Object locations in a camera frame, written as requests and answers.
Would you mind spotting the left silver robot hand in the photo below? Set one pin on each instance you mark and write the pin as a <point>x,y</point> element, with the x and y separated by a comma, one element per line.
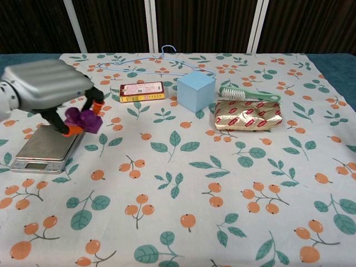
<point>47,83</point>

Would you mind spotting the purple toy building block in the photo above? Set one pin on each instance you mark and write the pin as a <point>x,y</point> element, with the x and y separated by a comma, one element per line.
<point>86,119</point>

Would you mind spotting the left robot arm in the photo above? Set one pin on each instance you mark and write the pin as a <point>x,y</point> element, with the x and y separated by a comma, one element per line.
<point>7,100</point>

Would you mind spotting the silver digital kitchen scale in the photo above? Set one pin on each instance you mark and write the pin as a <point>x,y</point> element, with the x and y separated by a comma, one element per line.
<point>41,147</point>

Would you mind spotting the red and yellow box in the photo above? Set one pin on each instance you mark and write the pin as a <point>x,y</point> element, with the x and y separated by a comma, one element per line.
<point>142,92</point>

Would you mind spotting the light blue cube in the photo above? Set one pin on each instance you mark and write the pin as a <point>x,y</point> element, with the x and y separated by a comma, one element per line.
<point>194,91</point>

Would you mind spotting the floral fruit print tablecloth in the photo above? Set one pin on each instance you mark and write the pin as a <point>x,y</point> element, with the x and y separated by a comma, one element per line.
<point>178,172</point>

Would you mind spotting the green brush with white bristles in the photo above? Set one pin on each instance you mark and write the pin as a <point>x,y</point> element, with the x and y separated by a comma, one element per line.
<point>244,94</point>

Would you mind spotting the gold foil packet red labels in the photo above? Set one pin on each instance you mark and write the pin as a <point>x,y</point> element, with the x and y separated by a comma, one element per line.
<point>247,115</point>

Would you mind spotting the teal table cover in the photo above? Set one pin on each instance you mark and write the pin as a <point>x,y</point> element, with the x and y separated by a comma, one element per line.
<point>342,66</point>

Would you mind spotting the white folding screen frame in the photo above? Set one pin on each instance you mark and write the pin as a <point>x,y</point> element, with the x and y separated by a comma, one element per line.
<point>151,25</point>

